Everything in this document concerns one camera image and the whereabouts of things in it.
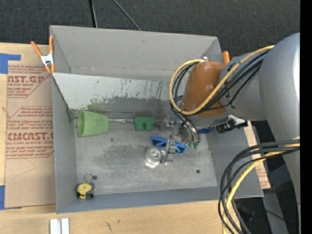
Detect clear glass cup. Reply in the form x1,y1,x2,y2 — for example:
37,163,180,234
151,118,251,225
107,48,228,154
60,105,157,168
145,147,163,169

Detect green toy block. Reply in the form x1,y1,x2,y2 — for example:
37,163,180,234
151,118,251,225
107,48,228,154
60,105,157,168
133,116,156,132

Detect green plastic cup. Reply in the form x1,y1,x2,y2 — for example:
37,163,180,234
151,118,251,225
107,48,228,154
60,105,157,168
77,109,110,138

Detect yellow and black tape measure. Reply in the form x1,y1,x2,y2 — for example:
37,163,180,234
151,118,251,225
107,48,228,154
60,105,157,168
76,182,95,200

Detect grey metal bin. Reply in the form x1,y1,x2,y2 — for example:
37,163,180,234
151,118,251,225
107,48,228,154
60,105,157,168
49,25,265,215

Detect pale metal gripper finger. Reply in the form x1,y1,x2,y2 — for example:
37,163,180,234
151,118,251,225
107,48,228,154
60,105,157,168
159,116,180,132
165,141,176,164

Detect black cylinder on white bracket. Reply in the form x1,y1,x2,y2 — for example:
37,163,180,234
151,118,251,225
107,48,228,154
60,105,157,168
215,114,248,134

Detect brown cardboard board red print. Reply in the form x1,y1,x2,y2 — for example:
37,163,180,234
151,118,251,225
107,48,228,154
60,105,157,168
0,42,272,211

